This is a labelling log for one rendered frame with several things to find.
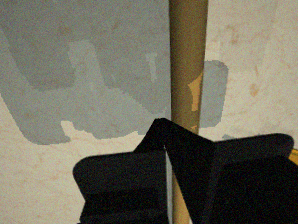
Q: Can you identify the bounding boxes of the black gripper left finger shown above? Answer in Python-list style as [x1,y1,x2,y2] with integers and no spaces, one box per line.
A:
[72,118,168,213]

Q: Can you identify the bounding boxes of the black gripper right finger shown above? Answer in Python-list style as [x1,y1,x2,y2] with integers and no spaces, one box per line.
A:
[160,118,294,224]

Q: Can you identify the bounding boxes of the long wooden-handled scraper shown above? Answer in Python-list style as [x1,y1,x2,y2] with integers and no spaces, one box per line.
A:
[168,0,209,224]

